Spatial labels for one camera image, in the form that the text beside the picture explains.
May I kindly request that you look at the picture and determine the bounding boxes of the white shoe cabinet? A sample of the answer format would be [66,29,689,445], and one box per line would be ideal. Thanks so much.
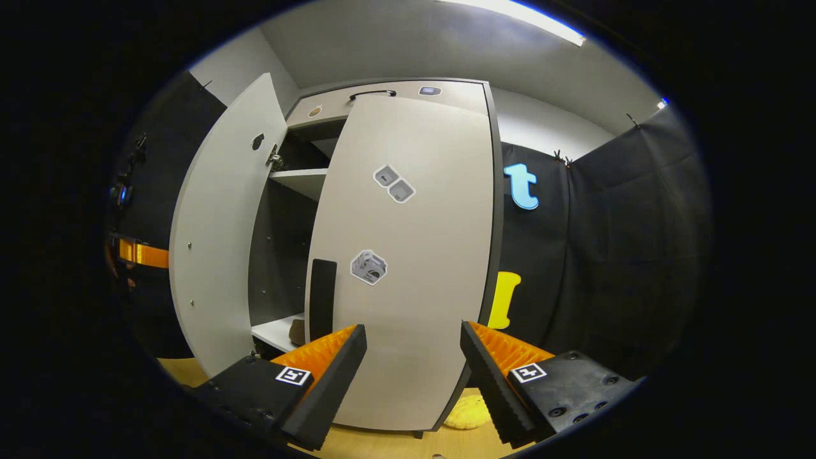
[169,72,504,441]

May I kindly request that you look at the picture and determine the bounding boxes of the white cabinet shelf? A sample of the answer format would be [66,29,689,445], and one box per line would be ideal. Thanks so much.
[251,314,307,353]
[269,168,329,201]

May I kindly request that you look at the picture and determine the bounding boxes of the white cabinet drawer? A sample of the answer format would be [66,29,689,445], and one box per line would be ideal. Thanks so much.
[286,80,492,128]

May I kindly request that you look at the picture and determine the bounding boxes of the long ceiling light panel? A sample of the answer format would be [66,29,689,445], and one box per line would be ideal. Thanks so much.
[437,0,587,47]

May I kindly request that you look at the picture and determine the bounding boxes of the yellow plush object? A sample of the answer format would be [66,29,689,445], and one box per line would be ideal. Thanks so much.
[444,394,493,430]

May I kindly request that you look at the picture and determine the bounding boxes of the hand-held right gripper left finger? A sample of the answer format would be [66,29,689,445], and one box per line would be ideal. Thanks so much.
[194,324,368,451]

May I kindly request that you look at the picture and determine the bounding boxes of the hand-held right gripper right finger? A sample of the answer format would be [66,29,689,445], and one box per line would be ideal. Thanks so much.
[460,321,641,449]

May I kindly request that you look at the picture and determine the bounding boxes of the black backdrop cloth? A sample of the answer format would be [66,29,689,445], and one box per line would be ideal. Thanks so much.
[497,105,715,383]
[105,70,227,361]

